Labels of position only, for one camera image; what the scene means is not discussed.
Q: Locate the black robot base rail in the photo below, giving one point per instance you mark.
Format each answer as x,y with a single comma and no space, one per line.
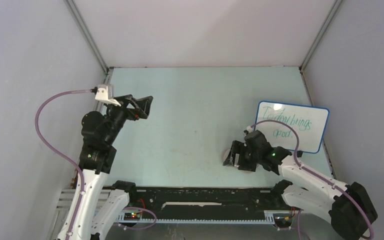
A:
206,204

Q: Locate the blue framed small whiteboard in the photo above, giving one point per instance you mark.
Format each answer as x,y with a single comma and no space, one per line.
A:
282,124

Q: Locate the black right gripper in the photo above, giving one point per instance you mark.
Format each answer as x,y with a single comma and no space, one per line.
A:
238,147

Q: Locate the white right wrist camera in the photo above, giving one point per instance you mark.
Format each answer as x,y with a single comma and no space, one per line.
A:
252,133

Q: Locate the grey eraser sponge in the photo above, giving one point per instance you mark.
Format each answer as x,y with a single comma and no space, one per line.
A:
233,161

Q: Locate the aluminium frame post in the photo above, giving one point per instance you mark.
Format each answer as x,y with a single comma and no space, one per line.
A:
87,35
335,8

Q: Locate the right aluminium frame post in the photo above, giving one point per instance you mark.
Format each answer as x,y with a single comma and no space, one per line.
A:
335,8

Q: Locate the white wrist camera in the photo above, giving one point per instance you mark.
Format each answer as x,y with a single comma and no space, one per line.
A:
252,133
105,94

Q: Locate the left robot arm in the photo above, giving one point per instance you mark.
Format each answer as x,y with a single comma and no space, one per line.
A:
96,158

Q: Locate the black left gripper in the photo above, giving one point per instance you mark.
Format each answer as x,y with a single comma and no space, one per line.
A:
142,106

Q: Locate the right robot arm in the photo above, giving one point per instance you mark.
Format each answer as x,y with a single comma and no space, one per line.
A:
346,207

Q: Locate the left aluminium frame post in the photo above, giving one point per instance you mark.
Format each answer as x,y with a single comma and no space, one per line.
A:
87,35

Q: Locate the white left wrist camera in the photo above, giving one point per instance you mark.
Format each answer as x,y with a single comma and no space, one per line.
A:
105,94

